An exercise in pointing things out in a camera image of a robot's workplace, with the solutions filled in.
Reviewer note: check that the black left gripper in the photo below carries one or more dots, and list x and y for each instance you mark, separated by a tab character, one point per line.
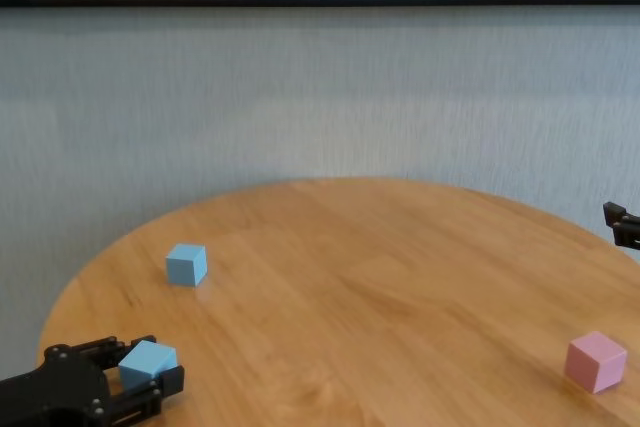
55	387

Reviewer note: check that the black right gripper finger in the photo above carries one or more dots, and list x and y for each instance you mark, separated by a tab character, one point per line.
622	227

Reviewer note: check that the light blue cube block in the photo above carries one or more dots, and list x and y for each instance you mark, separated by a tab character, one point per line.
147	364
186	266

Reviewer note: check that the pink cube block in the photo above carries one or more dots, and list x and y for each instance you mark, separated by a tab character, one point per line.
595	362

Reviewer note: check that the black partition top rail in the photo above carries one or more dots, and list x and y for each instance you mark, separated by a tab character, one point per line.
320	1

